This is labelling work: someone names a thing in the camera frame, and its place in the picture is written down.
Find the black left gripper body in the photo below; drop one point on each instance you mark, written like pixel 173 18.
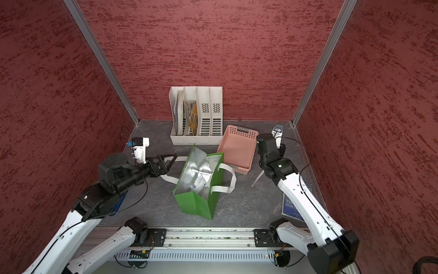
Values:
pixel 154 172

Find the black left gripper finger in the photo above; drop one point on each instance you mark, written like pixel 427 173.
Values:
pixel 168 165
pixel 167 159

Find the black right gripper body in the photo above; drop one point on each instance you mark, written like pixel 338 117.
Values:
pixel 282 148

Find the white plain ice pack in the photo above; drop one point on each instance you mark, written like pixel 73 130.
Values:
pixel 258 177

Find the green insulated delivery bag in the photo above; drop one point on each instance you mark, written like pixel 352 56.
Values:
pixel 220 177

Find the white printed ice pack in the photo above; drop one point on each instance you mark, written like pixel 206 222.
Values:
pixel 199 183

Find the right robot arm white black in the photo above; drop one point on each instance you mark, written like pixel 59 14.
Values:
pixel 329 248

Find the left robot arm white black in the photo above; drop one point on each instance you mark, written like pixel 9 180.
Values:
pixel 101 199

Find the pink perforated plastic basket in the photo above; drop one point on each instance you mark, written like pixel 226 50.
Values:
pixel 238 145

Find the books in file organizer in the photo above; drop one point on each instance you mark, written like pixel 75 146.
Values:
pixel 183 102

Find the white magazine file organizer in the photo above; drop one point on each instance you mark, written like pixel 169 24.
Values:
pixel 197 113

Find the blue stapler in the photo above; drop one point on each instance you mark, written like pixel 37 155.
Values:
pixel 117 207

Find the blue paperback book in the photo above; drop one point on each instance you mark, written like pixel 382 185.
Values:
pixel 289 210

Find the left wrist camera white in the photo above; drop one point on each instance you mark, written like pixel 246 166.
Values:
pixel 139 148

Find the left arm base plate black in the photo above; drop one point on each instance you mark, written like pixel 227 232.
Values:
pixel 154 237

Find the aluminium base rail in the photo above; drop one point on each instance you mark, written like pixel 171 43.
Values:
pixel 222 238

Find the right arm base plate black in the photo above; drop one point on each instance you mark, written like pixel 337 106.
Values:
pixel 266 238

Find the right aluminium corner post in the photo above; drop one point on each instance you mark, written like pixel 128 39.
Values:
pixel 335 34

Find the aluminium corner post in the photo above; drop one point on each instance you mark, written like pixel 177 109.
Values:
pixel 335 34
pixel 79 18

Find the left aluminium corner post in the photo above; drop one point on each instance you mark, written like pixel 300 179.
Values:
pixel 79 18

